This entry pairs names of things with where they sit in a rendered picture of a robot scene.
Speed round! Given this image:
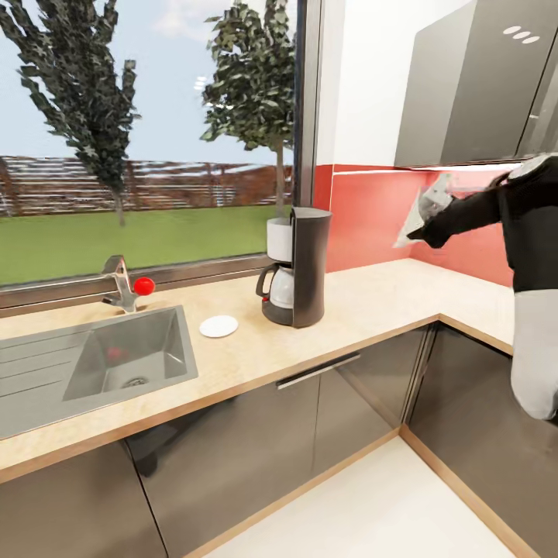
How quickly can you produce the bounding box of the saucer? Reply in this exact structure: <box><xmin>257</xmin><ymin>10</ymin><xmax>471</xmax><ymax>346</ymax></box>
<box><xmin>199</xmin><ymin>315</ymin><xmax>238</xmax><ymax>337</ymax></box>

